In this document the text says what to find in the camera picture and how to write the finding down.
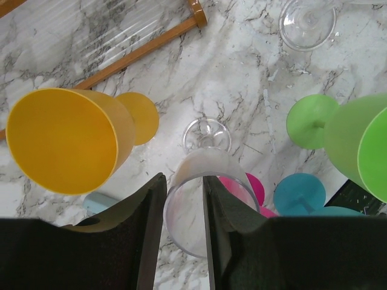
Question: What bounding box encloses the blue plastic wine glass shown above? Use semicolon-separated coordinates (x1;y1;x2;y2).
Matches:
273;173;364;217

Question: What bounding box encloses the clear wine glass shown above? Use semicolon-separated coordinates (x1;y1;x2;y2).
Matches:
163;118;259;258
279;0;336;52

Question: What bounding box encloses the wooden two-tier shelf rack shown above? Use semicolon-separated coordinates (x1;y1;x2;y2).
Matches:
1;1;207;123

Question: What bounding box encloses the green plastic wine glass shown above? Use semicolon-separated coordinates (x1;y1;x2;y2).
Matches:
286;93;386;202

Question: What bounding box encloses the pink plastic wine glass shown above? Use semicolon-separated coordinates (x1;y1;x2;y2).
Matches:
218;173;277;218

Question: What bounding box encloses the yellow plastic wine glass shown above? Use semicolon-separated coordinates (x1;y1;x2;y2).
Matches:
5;88;159;195

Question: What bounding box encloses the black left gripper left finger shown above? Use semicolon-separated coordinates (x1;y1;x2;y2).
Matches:
1;173;167;289

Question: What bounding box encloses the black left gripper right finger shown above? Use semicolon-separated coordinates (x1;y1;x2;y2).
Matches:
203;176;386;289

